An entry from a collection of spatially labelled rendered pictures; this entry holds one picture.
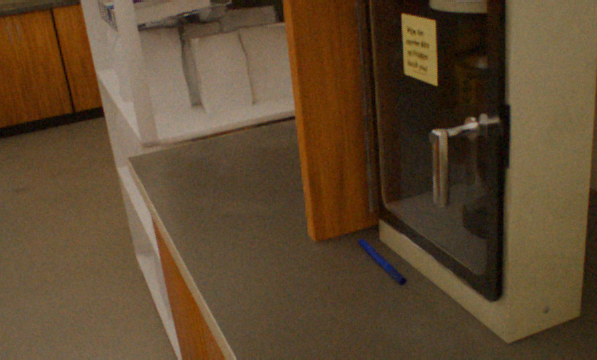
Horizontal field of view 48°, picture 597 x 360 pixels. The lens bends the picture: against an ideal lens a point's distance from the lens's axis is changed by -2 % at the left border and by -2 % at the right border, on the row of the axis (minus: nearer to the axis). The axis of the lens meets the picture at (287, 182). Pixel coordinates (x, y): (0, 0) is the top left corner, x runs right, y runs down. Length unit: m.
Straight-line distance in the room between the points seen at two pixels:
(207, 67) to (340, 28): 0.94
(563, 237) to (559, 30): 0.24
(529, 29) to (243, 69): 1.30
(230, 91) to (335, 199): 0.91
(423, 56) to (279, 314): 0.39
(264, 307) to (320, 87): 0.33
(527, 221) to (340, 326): 0.28
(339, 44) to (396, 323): 0.41
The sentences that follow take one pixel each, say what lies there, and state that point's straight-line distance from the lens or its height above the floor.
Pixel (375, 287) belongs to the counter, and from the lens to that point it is 0.96.
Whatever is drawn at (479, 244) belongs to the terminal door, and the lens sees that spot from 0.81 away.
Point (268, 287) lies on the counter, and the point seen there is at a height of 0.94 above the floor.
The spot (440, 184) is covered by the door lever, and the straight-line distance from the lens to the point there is 0.76.
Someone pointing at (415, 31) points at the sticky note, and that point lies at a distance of 0.84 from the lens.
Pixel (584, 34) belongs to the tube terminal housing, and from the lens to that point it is 0.77.
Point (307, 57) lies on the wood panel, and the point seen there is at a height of 1.24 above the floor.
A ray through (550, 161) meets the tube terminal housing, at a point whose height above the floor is 1.16.
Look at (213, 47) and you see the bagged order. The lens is 1.92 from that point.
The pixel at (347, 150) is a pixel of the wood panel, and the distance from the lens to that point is 1.06.
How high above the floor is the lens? 1.45
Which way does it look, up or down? 22 degrees down
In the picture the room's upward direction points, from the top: 7 degrees counter-clockwise
